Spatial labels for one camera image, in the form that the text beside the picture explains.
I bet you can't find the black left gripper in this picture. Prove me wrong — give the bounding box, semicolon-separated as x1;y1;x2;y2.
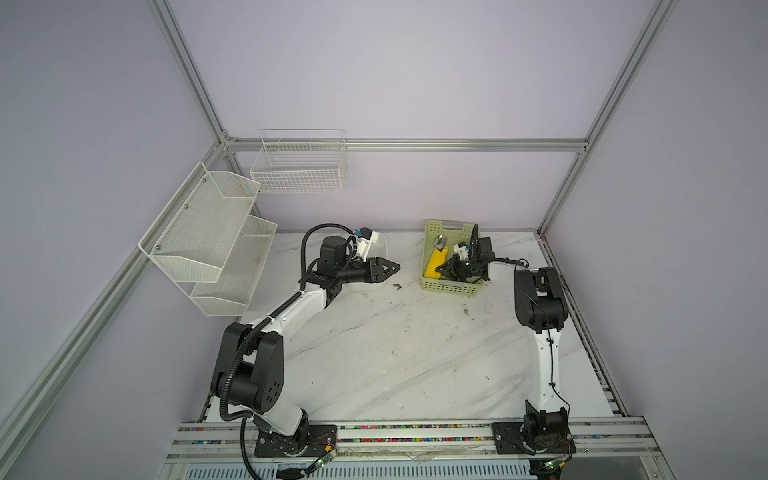
338;256;400;285

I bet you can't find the yellow paper napkin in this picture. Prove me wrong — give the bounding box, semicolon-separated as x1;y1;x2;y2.
423;247;449;279

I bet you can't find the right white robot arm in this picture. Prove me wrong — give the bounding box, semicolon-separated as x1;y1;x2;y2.
436;237;571;454

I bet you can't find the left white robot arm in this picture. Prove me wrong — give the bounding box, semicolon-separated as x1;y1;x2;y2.
210;223;400;456

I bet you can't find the white plastic cutlery tub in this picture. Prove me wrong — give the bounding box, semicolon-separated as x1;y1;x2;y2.
367;231;388;261

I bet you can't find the light green perforated basket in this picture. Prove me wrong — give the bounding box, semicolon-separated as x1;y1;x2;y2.
420;220;484;298

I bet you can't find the lower white mesh shelf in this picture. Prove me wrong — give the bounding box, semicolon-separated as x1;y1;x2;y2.
191;215;277;317

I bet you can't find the white mesh shelf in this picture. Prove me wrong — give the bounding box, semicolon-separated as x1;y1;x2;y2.
191;215;277;317
138;163;260;283

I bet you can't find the upper white mesh shelf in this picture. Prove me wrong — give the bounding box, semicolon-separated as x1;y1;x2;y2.
138;163;260;283

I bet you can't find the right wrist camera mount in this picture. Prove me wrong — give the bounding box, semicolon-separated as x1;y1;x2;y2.
453;242;471;261

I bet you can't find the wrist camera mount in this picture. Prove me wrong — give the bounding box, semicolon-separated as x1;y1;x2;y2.
354;227;379;262
453;242;471;261

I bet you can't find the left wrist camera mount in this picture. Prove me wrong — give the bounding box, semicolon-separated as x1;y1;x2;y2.
354;227;379;262

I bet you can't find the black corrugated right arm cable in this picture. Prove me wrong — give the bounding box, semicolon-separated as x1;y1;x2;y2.
470;223;574;421

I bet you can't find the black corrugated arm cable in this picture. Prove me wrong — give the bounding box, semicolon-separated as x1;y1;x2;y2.
218;223;361;480
470;223;574;421

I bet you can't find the white wire wall basket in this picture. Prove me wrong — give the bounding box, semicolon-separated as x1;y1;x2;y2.
250;129;347;194

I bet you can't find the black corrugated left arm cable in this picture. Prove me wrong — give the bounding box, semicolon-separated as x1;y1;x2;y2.
218;223;361;480

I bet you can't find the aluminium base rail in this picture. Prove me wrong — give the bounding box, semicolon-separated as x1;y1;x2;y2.
159;417;675;479

